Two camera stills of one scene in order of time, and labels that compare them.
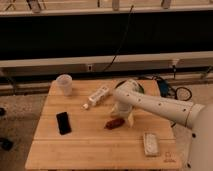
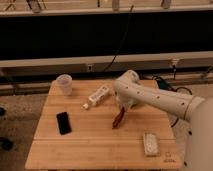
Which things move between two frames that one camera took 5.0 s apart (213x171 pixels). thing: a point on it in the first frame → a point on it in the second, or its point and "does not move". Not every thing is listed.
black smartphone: (63, 123) does not move
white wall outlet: (89, 67) does not move
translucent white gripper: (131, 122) → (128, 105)
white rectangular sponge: (151, 144) does not move
